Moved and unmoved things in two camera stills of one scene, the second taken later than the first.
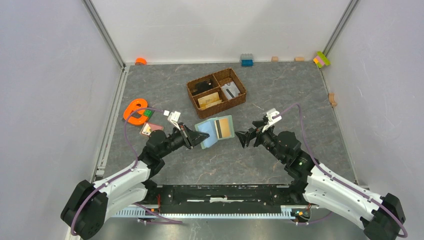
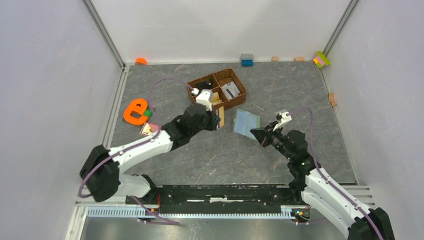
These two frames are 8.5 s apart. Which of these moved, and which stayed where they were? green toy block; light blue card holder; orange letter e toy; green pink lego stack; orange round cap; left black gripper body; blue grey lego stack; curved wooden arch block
Moved: light blue card holder; left black gripper body
Stayed: orange letter e toy; blue grey lego stack; curved wooden arch block; orange round cap; green toy block; green pink lego stack
